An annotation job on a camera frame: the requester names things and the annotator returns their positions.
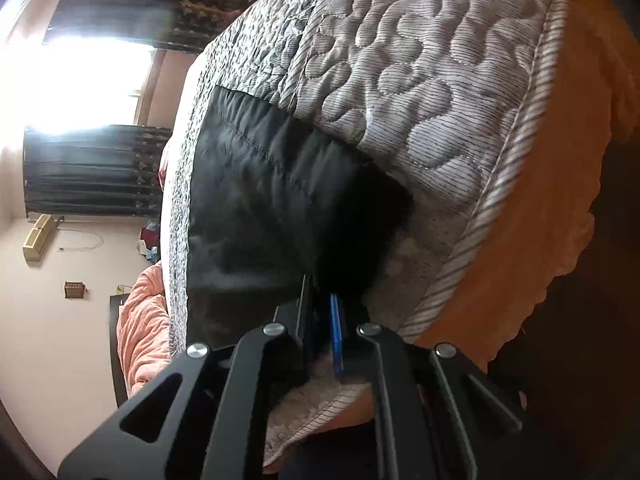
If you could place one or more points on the wall air conditioner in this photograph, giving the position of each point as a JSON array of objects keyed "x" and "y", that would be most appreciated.
[{"x": 38, "y": 239}]

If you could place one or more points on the dark green left curtain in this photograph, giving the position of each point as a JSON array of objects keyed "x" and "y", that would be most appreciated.
[{"x": 106, "y": 172}]

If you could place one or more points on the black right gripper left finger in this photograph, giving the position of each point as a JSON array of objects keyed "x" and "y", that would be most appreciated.
[{"x": 205, "y": 415}]

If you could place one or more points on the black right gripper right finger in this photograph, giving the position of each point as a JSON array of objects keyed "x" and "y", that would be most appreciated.
[{"x": 437, "y": 415}]

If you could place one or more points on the small brown wall box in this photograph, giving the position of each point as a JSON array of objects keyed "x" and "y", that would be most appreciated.
[{"x": 74, "y": 290}]

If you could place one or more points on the pink fleece blanket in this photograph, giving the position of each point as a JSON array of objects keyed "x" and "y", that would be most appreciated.
[{"x": 142, "y": 331}]

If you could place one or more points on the dark green right curtain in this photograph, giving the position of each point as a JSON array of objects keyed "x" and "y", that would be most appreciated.
[{"x": 176, "y": 25}]

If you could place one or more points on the dark wooden headboard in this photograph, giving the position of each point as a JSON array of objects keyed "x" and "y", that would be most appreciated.
[{"x": 119, "y": 384}]

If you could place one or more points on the dark green curtain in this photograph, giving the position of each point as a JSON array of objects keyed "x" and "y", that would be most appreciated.
[
  {"x": 176, "y": 25},
  {"x": 106, "y": 172}
]

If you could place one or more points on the black pants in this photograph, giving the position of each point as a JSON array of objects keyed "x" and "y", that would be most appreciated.
[{"x": 274, "y": 200}]

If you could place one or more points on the grey quilted bedspread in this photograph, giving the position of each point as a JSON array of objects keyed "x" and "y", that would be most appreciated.
[{"x": 446, "y": 95}]

